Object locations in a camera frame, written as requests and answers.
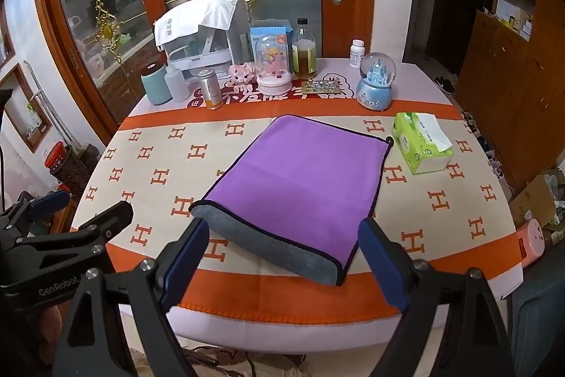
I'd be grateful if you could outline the glass bottle with yellow liquid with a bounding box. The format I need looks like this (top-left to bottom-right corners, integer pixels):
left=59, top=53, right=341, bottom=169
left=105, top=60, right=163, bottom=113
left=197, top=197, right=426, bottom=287
left=291, top=18, right=319, bottom=79

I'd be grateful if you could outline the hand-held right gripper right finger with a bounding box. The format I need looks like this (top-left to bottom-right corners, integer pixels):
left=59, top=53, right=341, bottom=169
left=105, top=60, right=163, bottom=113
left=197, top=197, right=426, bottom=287
left=357, top=217, right=517, bottom=377

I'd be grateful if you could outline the orange and silver can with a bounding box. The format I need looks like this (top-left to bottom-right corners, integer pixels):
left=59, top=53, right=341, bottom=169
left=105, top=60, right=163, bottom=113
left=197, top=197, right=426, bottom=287
left=197, top=69, right=224, bottom=110

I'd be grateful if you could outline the wooden glass sliding door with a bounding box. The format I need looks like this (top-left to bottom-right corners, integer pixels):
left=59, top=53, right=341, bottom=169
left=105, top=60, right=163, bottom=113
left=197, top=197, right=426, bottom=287
left=33, top=0, right=376, bottom=139

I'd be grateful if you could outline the orange patterned tablecloth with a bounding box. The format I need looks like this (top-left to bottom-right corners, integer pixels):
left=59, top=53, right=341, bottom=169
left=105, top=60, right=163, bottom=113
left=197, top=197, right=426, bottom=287
left=71, top=58, right=526, bottom=349

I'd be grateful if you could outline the blue castle snow globe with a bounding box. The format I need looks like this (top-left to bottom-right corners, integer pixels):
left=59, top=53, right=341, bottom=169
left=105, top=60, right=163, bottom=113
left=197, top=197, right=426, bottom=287
left=356, top=52, right=397, bottom=111

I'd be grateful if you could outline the white plastic bottle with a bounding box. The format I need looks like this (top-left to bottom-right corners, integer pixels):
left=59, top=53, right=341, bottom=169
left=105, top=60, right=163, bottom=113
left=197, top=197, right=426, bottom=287
left=164, top=65, right=190, bottom=103

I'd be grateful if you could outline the green tissue box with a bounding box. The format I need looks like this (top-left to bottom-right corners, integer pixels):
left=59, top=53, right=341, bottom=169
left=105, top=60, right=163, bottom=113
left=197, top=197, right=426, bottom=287
left=393, top=112, right=455, bottom=175

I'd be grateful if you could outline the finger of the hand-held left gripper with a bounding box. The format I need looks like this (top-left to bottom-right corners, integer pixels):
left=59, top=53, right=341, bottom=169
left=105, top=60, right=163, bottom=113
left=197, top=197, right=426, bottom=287
left=0, top=189, right=71, bottom=237
left=12, top=200, right=134, bottom=259

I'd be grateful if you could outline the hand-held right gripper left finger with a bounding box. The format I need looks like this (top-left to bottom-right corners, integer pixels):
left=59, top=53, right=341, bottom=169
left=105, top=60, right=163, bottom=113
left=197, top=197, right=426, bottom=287
left=52, top=218, right=210, bottom=377

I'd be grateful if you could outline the pink plastic stool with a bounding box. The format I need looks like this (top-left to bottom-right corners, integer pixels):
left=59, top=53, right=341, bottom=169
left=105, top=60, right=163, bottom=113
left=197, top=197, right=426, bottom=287
left=514, top=219, right=545, bottom=267

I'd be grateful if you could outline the jar with red lid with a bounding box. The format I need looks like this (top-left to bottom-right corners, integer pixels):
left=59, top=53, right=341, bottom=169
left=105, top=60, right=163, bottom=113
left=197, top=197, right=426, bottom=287
left=44, top=141, right=91, bottom=201

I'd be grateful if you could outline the white countertop appliance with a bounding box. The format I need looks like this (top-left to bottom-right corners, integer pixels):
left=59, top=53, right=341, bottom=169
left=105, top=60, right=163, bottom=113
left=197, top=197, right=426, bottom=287
left=167, top=24, right=248, bottom=79

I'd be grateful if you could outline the pill blister pack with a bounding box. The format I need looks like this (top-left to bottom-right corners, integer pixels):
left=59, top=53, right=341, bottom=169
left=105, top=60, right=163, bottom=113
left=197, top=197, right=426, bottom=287
left=301, top=80, right=343, bottom=96

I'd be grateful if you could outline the pink snow globe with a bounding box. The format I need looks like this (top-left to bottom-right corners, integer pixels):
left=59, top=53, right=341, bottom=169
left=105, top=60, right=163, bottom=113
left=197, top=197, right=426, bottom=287
left=255, top=35, right=293, bottom=96

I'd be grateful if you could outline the wooden shelf cabinet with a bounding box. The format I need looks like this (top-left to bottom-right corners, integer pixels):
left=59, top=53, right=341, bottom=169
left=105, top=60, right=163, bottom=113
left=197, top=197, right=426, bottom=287
left=454, top=0, right=565, bottom=201

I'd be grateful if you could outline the brown cardboard box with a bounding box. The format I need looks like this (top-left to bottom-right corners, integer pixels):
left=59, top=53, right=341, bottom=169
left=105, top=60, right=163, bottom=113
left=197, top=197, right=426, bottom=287
left=507, top=171, right=565, bottom=245

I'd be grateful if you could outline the pink pig toy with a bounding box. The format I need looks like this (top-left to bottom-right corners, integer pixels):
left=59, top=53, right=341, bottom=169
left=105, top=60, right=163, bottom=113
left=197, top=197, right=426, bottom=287
left=228, top=63, right=259, bottom=92

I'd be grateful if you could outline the teal cylinder container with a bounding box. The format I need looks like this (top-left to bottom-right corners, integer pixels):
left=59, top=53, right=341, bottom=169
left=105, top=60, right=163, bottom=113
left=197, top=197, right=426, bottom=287
left=141, top=63, right=172, bottom=106

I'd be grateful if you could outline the white pill bottle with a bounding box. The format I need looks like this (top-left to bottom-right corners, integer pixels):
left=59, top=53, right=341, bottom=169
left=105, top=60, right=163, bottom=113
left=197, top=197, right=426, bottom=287
left=350, top=40, right=365, bottom=69

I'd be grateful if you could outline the purple and grey towel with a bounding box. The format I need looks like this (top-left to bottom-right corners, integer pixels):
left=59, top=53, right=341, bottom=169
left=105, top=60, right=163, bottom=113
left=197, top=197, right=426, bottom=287
left=189, top=115, right=394, bottom=287

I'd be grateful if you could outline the wooden wall frame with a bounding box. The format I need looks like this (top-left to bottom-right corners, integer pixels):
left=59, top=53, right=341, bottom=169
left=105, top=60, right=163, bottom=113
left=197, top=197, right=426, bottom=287
left=0, top=63, right=53, bottom=152

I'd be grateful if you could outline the blue cardboard box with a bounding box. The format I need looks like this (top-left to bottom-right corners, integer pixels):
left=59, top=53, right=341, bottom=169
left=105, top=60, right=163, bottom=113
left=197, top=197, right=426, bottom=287
left=250, top=20, right=294, bottom=73

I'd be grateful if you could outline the white cloth cover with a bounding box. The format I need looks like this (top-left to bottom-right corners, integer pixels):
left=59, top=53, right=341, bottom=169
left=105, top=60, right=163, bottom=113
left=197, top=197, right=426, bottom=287
left=154, top=0, right=243, bottom=53

